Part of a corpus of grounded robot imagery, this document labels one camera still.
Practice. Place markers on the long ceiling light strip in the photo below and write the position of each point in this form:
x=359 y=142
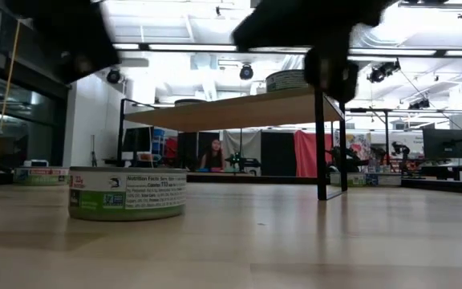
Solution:
x=191 y=47

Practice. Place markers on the black monitor on arm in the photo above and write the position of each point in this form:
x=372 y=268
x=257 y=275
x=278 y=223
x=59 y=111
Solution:
x=444 y=143

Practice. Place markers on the blue storage bin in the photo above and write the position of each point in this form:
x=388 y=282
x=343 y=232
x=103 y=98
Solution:
x=159 y=140

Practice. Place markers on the red curtain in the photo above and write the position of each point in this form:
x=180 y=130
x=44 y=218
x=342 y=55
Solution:
x=303 y=154

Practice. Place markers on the black background monitor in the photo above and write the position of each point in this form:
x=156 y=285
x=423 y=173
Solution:
x=136 y=138

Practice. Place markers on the background robot green lights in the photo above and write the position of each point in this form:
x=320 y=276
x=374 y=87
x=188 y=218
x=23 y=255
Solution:
x=245 y=162

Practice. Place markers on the colourful poster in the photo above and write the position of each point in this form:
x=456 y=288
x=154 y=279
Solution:
x=357 y=142

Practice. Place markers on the black metal table frame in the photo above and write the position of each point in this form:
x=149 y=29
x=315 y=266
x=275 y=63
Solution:
x=447 y=186

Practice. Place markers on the white box device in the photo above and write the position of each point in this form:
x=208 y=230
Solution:
x=35 y=163

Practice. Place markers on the grey curtain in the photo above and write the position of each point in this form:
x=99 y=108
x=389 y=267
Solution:
x=249 y=140

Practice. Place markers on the silver-lid tuna can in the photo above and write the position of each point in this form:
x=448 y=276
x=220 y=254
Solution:
x=287 y=80
x=126 y=192
x=355 y=180
x=383 y=179
x=40 y=176

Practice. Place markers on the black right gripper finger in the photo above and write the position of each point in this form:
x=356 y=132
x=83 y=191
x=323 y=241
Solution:
x=319 y=68
x=345 y=76

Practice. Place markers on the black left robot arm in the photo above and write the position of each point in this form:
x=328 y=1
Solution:
x=46 y=16

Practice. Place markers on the wooden shelf black frame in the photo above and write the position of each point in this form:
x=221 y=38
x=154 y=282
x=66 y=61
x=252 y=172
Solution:
x=235 y=112

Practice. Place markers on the black partition panel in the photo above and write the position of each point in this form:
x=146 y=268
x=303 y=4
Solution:
x=278 y=154

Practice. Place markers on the black pole stand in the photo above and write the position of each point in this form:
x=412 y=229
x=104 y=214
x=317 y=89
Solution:
x=386 y=136

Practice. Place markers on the person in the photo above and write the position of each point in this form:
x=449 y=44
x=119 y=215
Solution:
x=213 y=156

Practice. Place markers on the black ceiling spotlight cluster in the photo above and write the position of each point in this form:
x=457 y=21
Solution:
x=383 y=71

